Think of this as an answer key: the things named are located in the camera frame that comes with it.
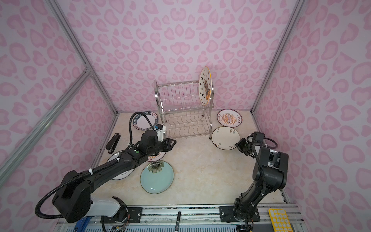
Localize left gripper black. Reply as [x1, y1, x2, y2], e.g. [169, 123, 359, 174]
[148, 138, 177, 157]

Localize halloween cat star plate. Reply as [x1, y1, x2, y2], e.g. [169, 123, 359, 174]
[199, 66, 212, 106]

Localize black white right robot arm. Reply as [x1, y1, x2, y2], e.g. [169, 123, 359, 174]
[233, 131, 289, 222]

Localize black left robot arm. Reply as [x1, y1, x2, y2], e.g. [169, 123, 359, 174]
[52, 130, 176, 223]

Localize orange sunburst plate near rack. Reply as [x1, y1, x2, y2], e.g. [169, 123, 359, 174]
[147, 152, 166, 162]

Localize silver two-tier dish rack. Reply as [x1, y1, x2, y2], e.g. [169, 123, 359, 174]
[153, 80, 214, 139]

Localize mint green flower plate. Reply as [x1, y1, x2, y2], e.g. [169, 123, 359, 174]
[140, 160, 174, 194]

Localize orange sunburst plate far right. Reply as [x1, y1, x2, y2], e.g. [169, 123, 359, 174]
[216, 109, 243, 128]

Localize white plate black text rim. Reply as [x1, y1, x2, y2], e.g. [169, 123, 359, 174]
[132, 111, 159, 131]

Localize white plate black rings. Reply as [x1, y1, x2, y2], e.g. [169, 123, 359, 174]
[106, 150, 136, 181]

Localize black stapler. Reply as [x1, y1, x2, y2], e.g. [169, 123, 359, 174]
[105, 133, 121, 154]

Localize black marker pen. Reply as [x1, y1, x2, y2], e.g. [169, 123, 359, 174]
[174, 211, 182, 232]

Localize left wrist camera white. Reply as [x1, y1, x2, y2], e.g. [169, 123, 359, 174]
[154, 124, 166, 142]

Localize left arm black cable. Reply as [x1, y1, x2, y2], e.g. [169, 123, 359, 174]
[34, 111, 157, 219]

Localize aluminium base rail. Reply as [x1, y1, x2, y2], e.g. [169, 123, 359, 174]
[54, 203, 308, 232]

